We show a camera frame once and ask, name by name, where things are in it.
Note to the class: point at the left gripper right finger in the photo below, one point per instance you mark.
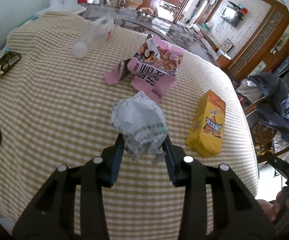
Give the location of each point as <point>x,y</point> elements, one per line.
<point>217,204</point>

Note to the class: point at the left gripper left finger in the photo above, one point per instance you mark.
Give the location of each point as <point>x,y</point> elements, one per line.
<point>69,205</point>

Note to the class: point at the yellow iced tea carton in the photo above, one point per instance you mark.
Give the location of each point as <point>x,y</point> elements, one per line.
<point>207,131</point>

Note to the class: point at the white paper ball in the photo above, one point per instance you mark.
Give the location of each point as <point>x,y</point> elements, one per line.
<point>143,126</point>

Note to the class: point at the pink snack bag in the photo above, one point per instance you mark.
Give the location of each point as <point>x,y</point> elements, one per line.
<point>154,68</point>

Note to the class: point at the clear plastic bottle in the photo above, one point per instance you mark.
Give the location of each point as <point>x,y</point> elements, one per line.
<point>97,33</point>

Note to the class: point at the person's hand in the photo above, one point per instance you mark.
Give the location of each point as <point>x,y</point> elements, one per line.
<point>272,210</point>

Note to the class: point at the dark wooden chair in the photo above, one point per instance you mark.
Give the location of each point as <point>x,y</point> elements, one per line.
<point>262,135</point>

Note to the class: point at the navy blue jacket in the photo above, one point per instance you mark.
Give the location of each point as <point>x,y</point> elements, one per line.
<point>273,111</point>

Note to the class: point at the wooden tv cabinet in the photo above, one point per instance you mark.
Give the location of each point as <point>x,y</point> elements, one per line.
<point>214,49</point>

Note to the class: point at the small framed clock picture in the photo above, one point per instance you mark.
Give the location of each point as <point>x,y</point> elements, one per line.
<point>227,45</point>

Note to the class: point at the black small device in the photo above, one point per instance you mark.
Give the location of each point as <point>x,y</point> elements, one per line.
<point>10,59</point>

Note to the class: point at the patterned glass dining table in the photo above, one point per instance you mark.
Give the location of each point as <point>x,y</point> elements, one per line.
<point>186,38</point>

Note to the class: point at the wall mounted television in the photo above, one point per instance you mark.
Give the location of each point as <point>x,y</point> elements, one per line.
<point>232,14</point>

